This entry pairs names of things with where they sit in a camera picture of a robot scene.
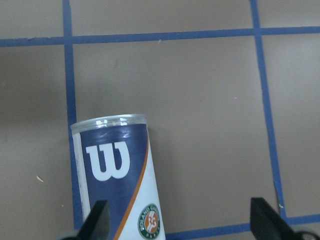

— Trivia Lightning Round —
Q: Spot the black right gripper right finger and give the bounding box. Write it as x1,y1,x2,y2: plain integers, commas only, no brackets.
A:
249,197,300,240

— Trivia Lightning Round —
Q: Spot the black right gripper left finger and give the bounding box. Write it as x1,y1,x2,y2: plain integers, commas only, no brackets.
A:
75,200,110,240

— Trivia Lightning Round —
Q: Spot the white Wilson tennis ball can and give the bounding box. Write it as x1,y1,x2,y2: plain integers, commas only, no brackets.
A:
70,114,166,240

